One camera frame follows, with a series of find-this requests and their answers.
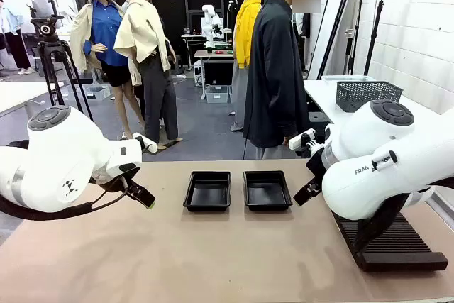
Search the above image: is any person's right forearm dark sleeve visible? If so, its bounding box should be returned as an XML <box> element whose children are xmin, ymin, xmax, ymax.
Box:
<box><xmin>276</xmin><ymin>95</ymin><xmax>303</xmax><ymax>138</ymax></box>

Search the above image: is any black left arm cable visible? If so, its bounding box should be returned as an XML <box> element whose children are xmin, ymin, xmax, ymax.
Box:
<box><xmin>0</xmin><ymin>171</ymin><xmax>131</xmax><ymax>221</ymax></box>

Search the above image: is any person in light blue shirt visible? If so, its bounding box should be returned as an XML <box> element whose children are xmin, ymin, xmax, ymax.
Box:
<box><xmin>0</xmin><ymin>0</ymin><xmax>33</xmax><ymax>75</ymax></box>

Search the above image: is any mannequin in beige jacket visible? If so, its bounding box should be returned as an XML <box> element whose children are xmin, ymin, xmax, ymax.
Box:
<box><xmin>113</xmin><ymin>0</ymin><xmax>184</xmax><ymax>151</ymax></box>

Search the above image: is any clear floor bin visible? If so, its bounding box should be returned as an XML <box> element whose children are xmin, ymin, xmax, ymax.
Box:
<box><xmin>84</xmin><ymin>86</ymin><xmax>111</xmax><ymax>101</ymax></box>

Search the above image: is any black ESD tray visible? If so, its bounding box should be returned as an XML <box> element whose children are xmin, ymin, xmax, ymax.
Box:
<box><xmin>243</xmin><ymin>170</ymin><xmax>294</xmax><ymax>212</ymax></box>
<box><xmin>182</xmin><ymin>170</ymin><xmax>232</xmax><ymax>212</ymax></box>

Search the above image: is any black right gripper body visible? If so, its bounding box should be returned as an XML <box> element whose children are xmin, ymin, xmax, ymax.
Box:
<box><xmin>305</xmin><ymin>146</ymin><xmax>326</xmax><ymax>190</ymax></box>

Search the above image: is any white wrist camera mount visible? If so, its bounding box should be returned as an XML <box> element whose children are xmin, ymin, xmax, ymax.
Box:
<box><xmin>131</xmin><ymin>132</ymin><xmax>157</xmax><ymax>155</ymax></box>
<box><xmin>288</xmin><ymin>128</ymin><xmax>317</xmax><ymax>152</ymax></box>

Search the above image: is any mannequin in yellow hoodie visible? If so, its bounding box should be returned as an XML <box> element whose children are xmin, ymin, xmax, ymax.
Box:
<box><xmin>230</xmin><ymin>0</ymin><xmax>265</xmax><ymax>133</ymax></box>

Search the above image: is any black slotted PCB rack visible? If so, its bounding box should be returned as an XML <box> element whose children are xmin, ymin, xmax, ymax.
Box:
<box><xmin>333</xmin><ymin>210</ymin><xmax>449</xmax><ymax>272</ymax></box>

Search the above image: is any black camera tripod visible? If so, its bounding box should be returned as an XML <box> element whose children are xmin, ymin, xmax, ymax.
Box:
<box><xmin>30</xmin><ymin>0</ymin><xmax>95</xmax><ymax>123</ymax></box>

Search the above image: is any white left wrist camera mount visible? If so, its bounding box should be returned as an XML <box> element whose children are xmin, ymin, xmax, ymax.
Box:
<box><xmin>131</xmin><ymin>132</ymin><xmax>157</xmax><ymax>155</ymax></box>

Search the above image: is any mannequin in blue shirt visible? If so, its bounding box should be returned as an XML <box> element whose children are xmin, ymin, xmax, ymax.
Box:
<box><xmin>69</xmin><ymin>0</ymin><xmax>146</xmax><ymax>141</ymax></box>

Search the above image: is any white side table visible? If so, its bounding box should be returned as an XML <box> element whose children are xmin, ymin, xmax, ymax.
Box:
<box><xmin>303</xmin><ymin>77</ymin><xmax>454</xmax><ymax>127</ymax></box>

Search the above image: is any person in dark jacket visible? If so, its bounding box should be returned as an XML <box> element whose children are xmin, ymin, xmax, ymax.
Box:
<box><xmin>243</xmin><ymin>0</ymin><xmax>322</xmax><ymax>160</ymax></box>

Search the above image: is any black light stand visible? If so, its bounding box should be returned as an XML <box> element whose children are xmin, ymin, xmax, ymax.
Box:
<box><xmin>308</xmin><ymin>0</ymin><xmax>368</xmax><ymax>80</ymax></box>

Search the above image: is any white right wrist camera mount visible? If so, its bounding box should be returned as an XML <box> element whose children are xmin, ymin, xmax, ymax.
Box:
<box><xmin>288</xmin><ymin>128</ymin><xmax>317</xmax><ymax>152</ymax></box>

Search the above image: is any black step stool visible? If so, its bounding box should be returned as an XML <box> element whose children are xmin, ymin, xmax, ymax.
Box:
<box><xmin>306</xmin><ymin>111</ymin><xmax>333</xmax><ymax>141</ymax></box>

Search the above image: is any black thin tripod pole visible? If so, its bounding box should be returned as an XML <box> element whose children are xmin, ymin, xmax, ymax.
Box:
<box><xmin>363</xmin><ymin>0</ymin><xmax>387</xmax><ymax>77</ymax></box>

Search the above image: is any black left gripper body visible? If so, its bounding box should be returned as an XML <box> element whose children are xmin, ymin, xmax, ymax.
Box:
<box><xmin>118</xmin><ymin>167</ymin><xmax>143</xmax><ymax>189</ymax></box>

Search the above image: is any white rectangular table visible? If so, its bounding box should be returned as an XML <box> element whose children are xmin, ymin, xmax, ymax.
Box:
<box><xmin>0</xmin><ymin>81</ymin><xmax>67</xmax><ymax>118</ymax></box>

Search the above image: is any clear storage bin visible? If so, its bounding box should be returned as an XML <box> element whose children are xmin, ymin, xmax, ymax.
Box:
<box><xmin>205</xmin><ymin>84</ymin><xmax>231</xmax><ymax>104</ymax></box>

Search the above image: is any grey woven plastic basket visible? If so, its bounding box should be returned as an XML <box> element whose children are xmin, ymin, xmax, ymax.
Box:
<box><xmin>336</xmin><ymin>80</ymin><xmax>404</xmax><ymax>114</ymax></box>

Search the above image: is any brown background desk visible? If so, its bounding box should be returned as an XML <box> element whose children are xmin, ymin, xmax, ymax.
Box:
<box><xmin>193</xmin><ymin>49</ymin><xmax>236</xmax><ymax>101</ymax></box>

